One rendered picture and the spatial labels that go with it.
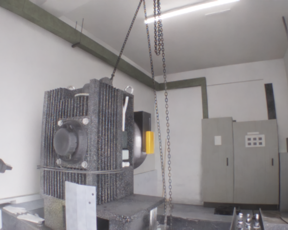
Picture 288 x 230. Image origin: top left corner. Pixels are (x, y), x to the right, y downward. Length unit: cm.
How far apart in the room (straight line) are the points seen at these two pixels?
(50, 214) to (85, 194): 59
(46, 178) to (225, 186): 323
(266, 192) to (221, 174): 88
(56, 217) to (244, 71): 402
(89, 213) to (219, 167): 323
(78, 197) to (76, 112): 51
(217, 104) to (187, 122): 74
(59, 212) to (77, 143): 50
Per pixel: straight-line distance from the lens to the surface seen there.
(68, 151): 110
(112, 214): 105
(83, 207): 94
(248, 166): 389
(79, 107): 119
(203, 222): 175
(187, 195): 439
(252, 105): 418
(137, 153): 143
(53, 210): 142
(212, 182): 398
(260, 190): 397
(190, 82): 434
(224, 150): 389
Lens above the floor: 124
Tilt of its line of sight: 9 degrees up
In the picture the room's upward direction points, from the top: straight up
